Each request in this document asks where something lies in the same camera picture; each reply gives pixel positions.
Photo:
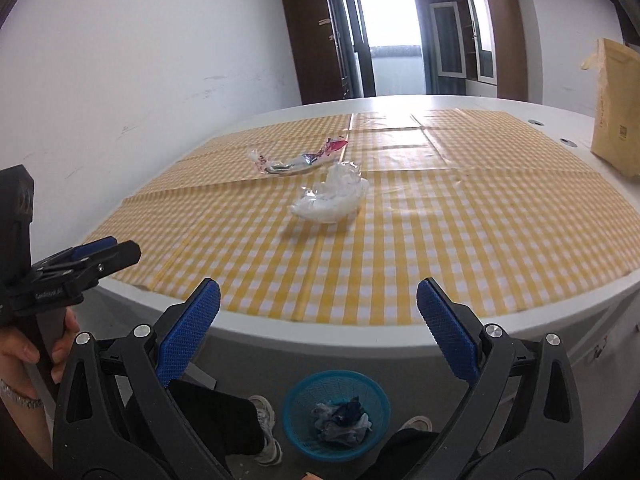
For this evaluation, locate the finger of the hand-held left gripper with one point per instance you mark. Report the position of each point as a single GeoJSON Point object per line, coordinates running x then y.
{"type": "Point", "coordinates": [117, 257]}
{"type": "Point", "coordinates": [95, 248]}

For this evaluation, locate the person's right leg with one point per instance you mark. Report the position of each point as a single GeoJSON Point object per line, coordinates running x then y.
{"type": "Point", "coordinates": [400, 455]}

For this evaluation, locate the white framed glass cabinet door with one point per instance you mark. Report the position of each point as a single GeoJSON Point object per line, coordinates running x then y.
{"type": "Point", "coordinates": [447, 40]}

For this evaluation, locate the blue plastic basket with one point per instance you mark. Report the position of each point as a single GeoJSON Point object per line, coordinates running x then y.
{"type": "Point", "coordinates": [300, 420]}

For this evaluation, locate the person's left white shoe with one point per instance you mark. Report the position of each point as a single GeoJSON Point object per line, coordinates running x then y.
{"type": "Point", "coordinates": [265, 430]}

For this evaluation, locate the clear plastic bag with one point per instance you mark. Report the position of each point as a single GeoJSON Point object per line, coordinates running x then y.
{"type": "Point", "coordinates": [332, 432]}

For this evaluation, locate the glass balcony door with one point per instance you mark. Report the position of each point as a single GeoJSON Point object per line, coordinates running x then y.
{"type": "Point", "coordinates": [385, 35]}

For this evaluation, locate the large white table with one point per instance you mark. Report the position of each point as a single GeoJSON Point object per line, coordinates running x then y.
{"type": "Point", "coordinates": [325, 337]}

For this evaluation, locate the wooden cabinet with glass door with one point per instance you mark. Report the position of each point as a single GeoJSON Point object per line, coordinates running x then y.
{"type": "Point", "coordinates": [505, 45]}

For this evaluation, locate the yellow checked tablecloth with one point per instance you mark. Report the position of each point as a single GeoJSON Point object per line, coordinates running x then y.
{"type": "Point", "coordinates": [400, 235]}

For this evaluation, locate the person's left leg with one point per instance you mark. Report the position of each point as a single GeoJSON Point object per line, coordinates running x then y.
{"type": "Point", "coordinates": [210, 420]}

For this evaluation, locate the person's leg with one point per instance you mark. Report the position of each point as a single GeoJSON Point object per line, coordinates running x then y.
{"type": "Point", "coordinates": [210, 420]}
{"type": "Point", "coordinates": [400, 455]}

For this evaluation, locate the white plastic film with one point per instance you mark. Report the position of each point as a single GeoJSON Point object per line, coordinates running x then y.
{"type": "Point", "coordinates": [330, 200]}

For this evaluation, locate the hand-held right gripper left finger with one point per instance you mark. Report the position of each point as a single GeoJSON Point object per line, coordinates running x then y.
{"type": "Point", "coordinates": [187, 330]}

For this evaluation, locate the person's right white shoe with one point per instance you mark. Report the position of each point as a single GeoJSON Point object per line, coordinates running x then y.
{"type": "Point", "coordinates": [417, 424]}

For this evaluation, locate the brown paper bag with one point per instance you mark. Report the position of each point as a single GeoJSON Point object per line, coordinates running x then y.
{"type": "Point", "coordinates": [617, 110]}

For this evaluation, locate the colourful foil snack wrapper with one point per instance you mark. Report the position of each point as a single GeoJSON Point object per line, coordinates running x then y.
{"type": "Point", "coordinates": [310, 157]}

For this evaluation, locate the person's left hand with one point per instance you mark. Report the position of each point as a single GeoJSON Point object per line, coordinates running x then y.
{"type": "Point", "coordinates": [15, 350]}

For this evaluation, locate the dark brown wardrobe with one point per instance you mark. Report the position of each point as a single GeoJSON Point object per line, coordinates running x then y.
{"type": "Point", "coordinates": [312, 40]}

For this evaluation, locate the person's white shoe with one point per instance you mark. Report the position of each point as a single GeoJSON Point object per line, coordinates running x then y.
{"type": "Point", "coordinates": [417, 424]}
{"type": "Point", "coordinates": [265, 430]}

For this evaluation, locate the dark blue crumpled wrapper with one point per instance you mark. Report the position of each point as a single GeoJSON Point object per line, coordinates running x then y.
{"type": "Point", "coordinates": [350, 410]}

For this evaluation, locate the person's left forearm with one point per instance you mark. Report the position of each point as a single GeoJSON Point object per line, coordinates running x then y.
{"type": "Point", "coordinates": [20, 432]}

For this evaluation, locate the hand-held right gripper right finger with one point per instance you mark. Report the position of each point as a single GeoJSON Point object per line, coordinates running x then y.
{"type": "Point", "coordinates": [447, 330]}

